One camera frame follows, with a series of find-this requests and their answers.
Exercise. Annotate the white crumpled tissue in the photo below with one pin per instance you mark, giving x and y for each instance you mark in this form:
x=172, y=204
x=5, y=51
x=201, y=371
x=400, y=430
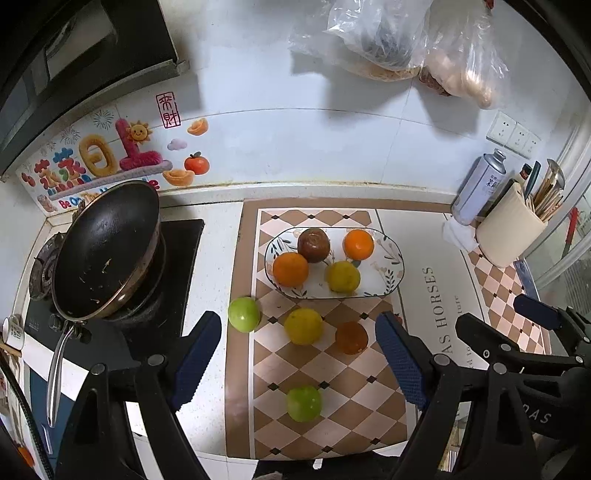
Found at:
x=457, y=235

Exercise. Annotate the small orange round object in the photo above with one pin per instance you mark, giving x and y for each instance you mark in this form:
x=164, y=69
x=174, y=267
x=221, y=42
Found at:
x=26, y=455

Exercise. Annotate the dark red apple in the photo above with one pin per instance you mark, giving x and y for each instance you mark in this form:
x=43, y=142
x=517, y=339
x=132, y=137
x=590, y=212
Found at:
x=313, y=245

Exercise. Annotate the black gas stove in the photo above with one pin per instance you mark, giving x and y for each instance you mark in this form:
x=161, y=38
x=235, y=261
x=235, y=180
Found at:
x=178, y=258

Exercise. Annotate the green apple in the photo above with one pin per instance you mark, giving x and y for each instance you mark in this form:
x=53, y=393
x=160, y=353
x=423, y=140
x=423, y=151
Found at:
x=244, y=314
x=304, y=403

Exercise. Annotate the metal spoon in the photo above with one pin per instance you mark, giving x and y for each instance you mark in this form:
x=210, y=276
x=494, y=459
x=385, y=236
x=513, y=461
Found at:
x=555, y=170

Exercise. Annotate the small white cup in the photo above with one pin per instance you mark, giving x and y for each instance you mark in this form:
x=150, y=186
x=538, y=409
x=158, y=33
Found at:
x=13, y=330

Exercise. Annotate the clear bag with dark contents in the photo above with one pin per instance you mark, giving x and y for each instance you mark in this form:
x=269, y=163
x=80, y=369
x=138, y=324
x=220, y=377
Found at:
x=369, y=37

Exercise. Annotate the silver spray can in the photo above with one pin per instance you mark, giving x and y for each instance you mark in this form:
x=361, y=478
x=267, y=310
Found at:
x=480, y=184

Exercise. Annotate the blue grey flat tool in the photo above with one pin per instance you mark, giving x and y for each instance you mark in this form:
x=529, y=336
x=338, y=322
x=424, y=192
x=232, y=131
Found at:
x=526, y=277

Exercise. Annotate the yellowish green citrus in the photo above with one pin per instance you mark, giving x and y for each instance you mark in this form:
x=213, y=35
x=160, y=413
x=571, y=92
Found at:
x=343, y=277

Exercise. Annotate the black range hood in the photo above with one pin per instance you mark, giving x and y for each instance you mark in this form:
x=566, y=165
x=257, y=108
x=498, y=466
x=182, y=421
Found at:
x=69, y=55

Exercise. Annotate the black frying pan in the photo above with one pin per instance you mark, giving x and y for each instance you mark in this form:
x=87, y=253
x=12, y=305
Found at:
x=106, y=254

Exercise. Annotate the oval floral plate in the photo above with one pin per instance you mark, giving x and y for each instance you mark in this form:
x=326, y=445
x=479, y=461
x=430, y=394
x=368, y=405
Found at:
x=383, y=281

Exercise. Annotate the checkered kitchen mat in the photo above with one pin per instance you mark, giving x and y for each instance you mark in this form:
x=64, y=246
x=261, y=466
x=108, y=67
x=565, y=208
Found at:
x=323, y=374

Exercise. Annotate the yellow lemon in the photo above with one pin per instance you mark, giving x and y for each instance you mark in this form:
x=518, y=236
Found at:
x=303, y=326

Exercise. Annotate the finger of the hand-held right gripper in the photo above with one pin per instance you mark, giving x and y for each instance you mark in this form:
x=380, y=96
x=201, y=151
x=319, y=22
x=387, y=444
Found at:
x=482, y=334
x=535, y=310

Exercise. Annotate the white wall socket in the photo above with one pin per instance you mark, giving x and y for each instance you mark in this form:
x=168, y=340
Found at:
x=533, y=145
x=501, y=127
x=520, y=137

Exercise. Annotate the cream utensil holder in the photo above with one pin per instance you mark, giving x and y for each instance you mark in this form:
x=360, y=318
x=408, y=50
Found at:
x=508, y=230

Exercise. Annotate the colourful wall sticker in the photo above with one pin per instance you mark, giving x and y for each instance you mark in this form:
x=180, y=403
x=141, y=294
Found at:
x=97, y=157

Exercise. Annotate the orange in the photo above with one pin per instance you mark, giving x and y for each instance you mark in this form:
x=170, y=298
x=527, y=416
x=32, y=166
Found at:
x=358, y=244
x=290, y=269

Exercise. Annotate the bundle of wooden chopsticks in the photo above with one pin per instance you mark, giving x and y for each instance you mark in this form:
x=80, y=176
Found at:
x=547, y=198

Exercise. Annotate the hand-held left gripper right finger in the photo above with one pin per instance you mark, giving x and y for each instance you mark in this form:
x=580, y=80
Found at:
x=401, y=357

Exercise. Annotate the clear bag with pale contents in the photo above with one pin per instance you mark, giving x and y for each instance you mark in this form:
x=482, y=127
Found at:
x=466, y=60

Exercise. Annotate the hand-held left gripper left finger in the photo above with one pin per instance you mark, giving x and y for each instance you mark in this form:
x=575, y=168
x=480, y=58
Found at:
x=196, y=357

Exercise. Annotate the dark orange tangerine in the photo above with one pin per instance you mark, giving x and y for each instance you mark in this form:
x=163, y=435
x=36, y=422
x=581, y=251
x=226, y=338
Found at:
x=351, y=337

